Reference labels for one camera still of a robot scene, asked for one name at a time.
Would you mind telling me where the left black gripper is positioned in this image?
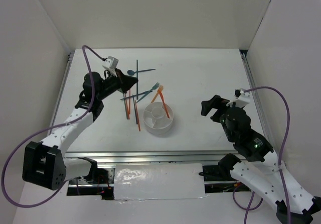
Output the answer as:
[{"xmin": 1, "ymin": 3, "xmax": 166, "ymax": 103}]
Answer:
[{"xmin": 96, "ymin": 68, "xmax": 137, "ymax": 100}]

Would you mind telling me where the orange plastic knife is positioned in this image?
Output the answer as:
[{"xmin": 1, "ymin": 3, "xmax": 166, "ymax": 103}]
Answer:
[{"xmin": 157, "ymin": 89, "xmax": 170, "ymax": 119}]

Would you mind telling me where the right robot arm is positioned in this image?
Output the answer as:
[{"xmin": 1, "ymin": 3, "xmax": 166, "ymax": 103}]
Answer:
[{"xmin": 201, "ymin": 93, "xmax": 320, "ymax": 223}]

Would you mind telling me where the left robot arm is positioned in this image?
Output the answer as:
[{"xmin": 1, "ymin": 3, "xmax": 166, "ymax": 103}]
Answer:
[{"xmin": 22, "ymin": 69, "xmax": 138, "ymax": 190}]

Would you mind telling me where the dark blue plastic spoon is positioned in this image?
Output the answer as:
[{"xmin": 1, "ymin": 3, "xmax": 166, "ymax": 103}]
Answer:
[{"xmin": 127, "ymin": 69, "xmax": 155, "ymax": 76}]

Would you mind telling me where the dark blue plastic knife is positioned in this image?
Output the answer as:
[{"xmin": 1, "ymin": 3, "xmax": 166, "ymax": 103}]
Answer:
[{"xmin": 120, "ymin": 90, "xmax": 153, "ymax": 100}]

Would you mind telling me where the teal plastic fork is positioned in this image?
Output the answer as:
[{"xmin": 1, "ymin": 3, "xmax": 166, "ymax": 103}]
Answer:
[{"xmin": 136, "ymin": 82, "xmax": 159, "ymax": 103}]

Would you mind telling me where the orange-yellow plastic fork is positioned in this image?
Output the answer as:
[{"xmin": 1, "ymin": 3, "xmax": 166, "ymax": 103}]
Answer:
[{"xmin": 150, "ymin": 85, "xmax": 164, "ymax": 103}]

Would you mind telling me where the white divided round container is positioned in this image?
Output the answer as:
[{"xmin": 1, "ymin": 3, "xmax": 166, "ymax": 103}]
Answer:
[{"xmin": 143, "ymin": 102, "xmax": 174, "ymax": 135}]

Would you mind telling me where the white foam board cover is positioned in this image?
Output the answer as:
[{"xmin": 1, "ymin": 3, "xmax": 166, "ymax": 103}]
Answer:
[{"xmin": 113, "ymin": 163, "xmax": 206, "ymax": 200}]

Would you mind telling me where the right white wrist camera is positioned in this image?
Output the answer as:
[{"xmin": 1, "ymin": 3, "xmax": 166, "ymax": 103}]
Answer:
[{"xmin": 226, "ymin": 89, "xmax": 251, "ymax": 108}]

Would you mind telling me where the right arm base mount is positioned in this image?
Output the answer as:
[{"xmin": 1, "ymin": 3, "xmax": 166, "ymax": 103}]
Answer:
[{"xmin": 199, "ymin": 154, "xmax": 250, "ymax": 193}]

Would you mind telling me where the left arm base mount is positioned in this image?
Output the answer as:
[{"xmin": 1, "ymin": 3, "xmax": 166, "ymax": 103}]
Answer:
[{"xmin": 67, "ymin": 157, "xmax": 115, "ymax": 200}]

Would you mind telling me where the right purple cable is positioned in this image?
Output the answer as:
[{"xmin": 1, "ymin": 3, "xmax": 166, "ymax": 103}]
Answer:
[{"xmin": 232, "ymin": 86, "xmax": 291, "ymax": 224}]

